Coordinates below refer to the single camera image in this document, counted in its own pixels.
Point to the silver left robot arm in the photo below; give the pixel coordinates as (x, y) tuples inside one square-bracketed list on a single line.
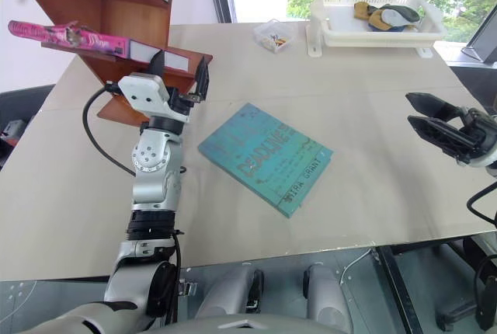
[(151, 178)]

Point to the small clear plastic box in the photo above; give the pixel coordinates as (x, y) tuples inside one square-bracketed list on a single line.
[(273, 37)]

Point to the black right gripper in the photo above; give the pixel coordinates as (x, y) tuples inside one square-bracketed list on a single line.
[(477, 132)]

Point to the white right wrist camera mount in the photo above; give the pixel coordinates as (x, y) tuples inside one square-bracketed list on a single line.
[(487, 164)]

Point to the white plastic basket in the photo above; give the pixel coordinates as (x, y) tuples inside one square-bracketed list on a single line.
[(334, 19)]

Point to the black chair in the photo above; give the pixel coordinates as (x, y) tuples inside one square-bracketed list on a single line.
[(23, 105)]

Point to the dark grey monitor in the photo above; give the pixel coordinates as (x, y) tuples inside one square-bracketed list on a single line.
[(485, 42)]

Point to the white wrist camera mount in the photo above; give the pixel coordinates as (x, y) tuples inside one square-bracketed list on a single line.
[(141, 91), (487, 164)]

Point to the dark green cloth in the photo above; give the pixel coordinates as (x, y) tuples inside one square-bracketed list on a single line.
[(404, 11)]

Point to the black stand under table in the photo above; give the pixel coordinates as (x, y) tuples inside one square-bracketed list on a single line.
[(481, 279)]

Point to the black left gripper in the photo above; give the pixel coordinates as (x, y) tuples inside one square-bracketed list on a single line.
[(181, 103)]

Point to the grey robot torso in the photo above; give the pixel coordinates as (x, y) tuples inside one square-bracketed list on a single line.
[(194, 324)]

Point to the black table frame bar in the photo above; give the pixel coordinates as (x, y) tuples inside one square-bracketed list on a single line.
[(392, 291)]

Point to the silver rounded robot leg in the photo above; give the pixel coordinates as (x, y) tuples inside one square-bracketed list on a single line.
[(326, 295), (229, 295)]

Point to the yellow glove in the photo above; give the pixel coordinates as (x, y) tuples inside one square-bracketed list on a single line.
[(365, 11)]

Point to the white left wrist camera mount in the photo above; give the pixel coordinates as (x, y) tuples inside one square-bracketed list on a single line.
[(141, 91)]

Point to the pink cover book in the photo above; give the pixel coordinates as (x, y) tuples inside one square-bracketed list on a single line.
[(97, 40)]

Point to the wooden bookshelf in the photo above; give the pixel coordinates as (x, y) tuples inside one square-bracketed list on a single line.
[(124, 15)]

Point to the teal Deadline book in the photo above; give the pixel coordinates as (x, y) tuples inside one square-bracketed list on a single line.
[(264, 155)]

